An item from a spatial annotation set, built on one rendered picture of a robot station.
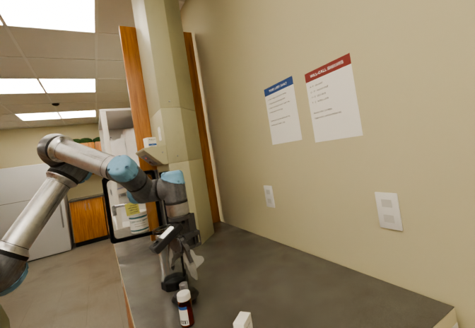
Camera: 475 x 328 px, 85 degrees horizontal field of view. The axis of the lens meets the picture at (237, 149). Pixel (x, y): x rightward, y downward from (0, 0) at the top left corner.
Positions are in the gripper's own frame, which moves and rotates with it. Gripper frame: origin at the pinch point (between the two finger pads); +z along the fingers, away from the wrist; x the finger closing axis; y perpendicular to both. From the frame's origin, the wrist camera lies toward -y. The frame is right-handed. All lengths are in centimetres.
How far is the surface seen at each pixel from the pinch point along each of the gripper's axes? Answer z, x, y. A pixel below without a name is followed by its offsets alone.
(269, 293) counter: 9.0, -21.2, 18.3
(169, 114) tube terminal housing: -65, 43, 31
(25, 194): -26, 556, 4
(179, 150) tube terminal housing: -44, 43, 33
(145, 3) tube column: -126, 44, 27
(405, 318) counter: 9, -58, 27
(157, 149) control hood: -47, 46, 22
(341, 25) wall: -74, -47, 46
